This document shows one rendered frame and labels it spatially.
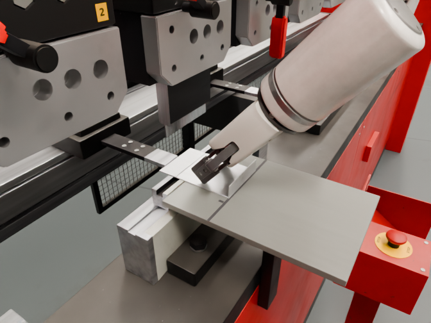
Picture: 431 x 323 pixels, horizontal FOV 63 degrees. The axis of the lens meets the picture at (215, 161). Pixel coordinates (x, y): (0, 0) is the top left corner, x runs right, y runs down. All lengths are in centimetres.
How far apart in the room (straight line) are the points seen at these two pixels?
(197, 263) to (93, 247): 140
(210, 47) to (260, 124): 12
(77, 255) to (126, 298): 136
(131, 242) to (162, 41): 29
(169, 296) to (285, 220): 21
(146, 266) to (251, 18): 40
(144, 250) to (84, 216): 161
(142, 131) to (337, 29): 56
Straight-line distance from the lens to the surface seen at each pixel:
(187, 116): 54
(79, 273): 183
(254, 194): 53
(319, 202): 53
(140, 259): 55
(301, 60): 40
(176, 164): 59
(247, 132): 44
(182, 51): 42
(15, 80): 29
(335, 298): 172
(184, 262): 56
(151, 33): 39
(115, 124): 70
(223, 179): 55
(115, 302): 57
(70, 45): 32
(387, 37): 36
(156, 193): 54
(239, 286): 57
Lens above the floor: 132
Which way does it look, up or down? 33 degrees down
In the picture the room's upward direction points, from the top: straight up
